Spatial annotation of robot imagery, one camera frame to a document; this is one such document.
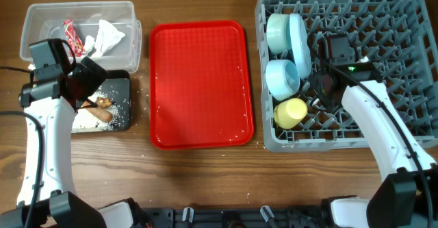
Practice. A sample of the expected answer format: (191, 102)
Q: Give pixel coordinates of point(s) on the red serving tray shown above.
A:
(199, 86)

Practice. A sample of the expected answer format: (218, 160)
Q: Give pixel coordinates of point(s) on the white round plate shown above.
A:
(300, 49)

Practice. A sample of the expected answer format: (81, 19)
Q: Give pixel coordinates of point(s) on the white plastic spoon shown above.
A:
(315, 102)

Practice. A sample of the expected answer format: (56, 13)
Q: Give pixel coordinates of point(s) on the brown food scrap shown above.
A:
(103, 102)

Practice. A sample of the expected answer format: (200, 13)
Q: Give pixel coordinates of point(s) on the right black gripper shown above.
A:
(328, 103)

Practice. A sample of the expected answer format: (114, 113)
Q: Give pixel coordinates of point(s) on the pile of white rice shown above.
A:
(86, 122)

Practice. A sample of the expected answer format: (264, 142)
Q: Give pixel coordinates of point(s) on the small white paper scrap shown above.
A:
(89, 44)

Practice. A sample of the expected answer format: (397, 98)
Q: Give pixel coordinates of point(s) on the grey dishwasher rack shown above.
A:
(396, 35)

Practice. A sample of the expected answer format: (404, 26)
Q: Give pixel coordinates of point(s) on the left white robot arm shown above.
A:
(58, 86)

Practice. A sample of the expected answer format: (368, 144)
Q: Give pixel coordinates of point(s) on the mint green bowl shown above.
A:
(277, 33)

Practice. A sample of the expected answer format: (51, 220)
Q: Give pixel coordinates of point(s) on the black waste tray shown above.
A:
(118, 88)

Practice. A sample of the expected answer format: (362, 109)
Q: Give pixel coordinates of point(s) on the yellow plastic cup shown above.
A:
(289, 113)

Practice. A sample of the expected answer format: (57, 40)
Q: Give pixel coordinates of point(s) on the clear plastic waste bin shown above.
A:
(45, 20)

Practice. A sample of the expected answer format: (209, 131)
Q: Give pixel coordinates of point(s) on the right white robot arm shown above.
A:
(407, 196)

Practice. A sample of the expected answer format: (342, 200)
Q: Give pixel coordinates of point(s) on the white napkin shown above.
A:
(107, 37)

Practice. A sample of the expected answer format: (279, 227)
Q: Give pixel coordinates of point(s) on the red snack wrapper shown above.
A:
(73, 39)

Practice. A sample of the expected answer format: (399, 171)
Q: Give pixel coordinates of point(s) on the light blue bowl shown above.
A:
(282, 78)

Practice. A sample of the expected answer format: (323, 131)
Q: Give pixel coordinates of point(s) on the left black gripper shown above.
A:
(94, 81)

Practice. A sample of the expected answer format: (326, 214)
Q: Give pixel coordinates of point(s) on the orange carrot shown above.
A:
(101, 114)

